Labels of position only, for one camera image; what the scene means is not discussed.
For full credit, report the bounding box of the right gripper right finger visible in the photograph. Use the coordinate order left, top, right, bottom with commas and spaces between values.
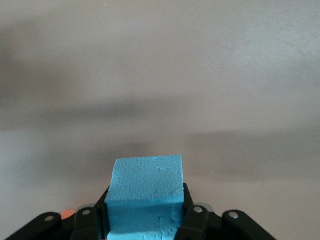
174, 183, 213, 240

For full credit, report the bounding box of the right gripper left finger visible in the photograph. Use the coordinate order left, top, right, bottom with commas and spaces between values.
71, 184, 111, 240

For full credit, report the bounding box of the orange foam cube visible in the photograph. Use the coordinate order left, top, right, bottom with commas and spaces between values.
61, 209, 76, 220

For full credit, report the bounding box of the brown paper table cover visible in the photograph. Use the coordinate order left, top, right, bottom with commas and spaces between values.
0, 0, 320, 240

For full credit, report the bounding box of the blue foam cube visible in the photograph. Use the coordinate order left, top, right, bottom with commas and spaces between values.
104, 154, 186, 240

